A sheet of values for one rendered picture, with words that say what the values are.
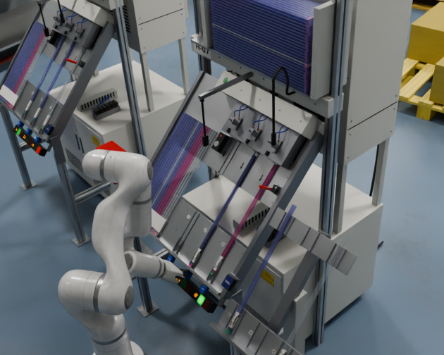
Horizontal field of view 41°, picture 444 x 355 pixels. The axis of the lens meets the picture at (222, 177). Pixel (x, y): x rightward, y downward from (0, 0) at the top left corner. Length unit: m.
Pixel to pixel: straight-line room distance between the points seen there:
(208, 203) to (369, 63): 1.04
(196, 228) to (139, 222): 0.39
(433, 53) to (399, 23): 2.81
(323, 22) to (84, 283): 1.09
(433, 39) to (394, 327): 2.65
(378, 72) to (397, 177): 1.80
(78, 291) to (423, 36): 3.87
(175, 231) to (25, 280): 1.32
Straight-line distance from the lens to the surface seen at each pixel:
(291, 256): 2.55
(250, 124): 2.29
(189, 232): 2.42
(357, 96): 2.27
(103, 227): 1.83
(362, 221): 2.76
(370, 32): 2.19
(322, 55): 2.00
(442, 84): 4.54
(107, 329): 1.94
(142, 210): 2.05
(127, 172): 1.82
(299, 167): 2.18
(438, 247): 3.60
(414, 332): 3.15
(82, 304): 1.86
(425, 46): 5.13
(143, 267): 2.15
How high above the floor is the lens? 2.42
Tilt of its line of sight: 37 degrees down
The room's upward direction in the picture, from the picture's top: 4 degrees counter-clockwise
